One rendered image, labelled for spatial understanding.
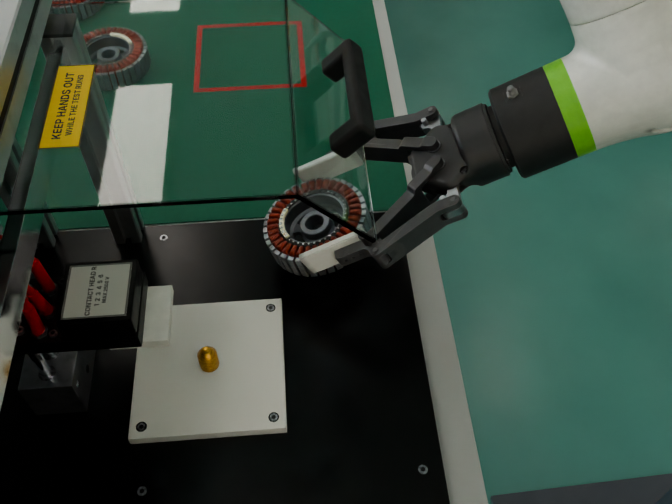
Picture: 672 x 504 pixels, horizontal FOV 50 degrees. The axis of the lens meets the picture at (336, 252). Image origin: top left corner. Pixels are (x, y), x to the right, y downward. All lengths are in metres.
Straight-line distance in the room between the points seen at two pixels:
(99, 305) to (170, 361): 0.14
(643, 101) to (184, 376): 0.50
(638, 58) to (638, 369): 1.17
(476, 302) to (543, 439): 0.36
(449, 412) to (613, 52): 0.37
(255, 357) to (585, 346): 1.12
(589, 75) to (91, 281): 0.47
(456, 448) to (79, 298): 0.38
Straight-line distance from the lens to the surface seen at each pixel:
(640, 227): 2.02
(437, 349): 0.80
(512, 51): 2.46
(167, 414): 0.74
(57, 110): 0.60
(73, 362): 0.74
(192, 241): 0.86
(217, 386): 0.74
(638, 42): 0.68
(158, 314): 0.68
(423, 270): 0.86
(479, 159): 0.70
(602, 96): 0.68
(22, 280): 0.55
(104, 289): 0.65
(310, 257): 0.72
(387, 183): 0.94
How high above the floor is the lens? 1.43
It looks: 52 degrees down
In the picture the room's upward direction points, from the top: straight up
